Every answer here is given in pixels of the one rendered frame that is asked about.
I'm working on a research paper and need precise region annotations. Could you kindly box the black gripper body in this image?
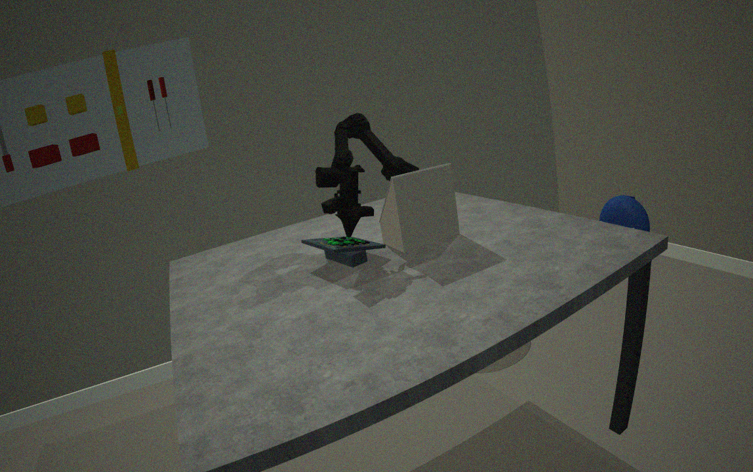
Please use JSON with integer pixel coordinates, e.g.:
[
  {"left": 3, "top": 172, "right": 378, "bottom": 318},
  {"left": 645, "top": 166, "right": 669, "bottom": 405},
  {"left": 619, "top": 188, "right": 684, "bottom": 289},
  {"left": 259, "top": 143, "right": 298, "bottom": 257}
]
[{"left": 337, "top": 187, "right": 374, "bottom": 217}]

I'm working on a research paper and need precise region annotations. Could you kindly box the grey switch panel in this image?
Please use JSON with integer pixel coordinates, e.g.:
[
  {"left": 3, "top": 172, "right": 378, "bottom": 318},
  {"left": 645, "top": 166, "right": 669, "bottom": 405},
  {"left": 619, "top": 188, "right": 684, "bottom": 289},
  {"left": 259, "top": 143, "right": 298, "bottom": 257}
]
[{"left": 302, "top": 237, "right": 386, "bottom": 267}]

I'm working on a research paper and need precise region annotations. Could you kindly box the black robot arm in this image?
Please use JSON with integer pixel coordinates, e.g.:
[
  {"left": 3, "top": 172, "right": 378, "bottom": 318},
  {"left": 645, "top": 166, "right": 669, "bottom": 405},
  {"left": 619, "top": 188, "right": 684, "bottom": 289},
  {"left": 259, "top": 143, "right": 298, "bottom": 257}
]
[{"left": 315, "top": 113, "right": 419, "bottom": 214}]

